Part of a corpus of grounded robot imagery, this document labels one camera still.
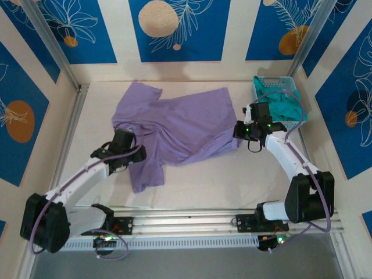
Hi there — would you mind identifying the light blue plastic basket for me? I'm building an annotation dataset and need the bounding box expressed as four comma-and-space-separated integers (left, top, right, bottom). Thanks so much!
251, 75, 308, 131

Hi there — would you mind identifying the purple t-shirt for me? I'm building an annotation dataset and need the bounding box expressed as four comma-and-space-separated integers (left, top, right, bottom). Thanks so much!
112, 80, 242, 195

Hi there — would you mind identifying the teal garment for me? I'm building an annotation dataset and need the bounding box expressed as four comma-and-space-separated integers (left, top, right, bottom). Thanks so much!
252, 76, 309, 121

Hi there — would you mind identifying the white table cover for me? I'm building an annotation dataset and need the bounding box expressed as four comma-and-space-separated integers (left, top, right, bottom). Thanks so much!
53, 80, 323, 210

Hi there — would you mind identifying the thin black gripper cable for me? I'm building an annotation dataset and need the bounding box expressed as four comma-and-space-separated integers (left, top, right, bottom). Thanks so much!
246, 140, 263, 154

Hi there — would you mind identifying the aluminium side rail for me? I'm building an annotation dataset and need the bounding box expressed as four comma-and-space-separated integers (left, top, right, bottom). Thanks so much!
286, 83, 328, 210
43, 83, 90, 216

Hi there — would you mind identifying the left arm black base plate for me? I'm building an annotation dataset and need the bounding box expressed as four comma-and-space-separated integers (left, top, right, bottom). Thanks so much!
80, 216, 134, 236

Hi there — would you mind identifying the aluminium frame post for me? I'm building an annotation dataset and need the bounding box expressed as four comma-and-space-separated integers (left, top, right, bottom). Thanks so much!
22, 0, 82, 91
284, 0, 334, 85

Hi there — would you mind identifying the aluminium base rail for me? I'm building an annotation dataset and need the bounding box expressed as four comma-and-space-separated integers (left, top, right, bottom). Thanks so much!
24, 208, 345, 241

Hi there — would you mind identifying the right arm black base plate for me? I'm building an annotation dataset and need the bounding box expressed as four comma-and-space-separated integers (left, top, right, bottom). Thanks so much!
235, 213, 290, 233

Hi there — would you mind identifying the white slotted cable duct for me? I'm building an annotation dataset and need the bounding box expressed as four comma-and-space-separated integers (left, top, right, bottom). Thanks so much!
36, 235, 259, 252

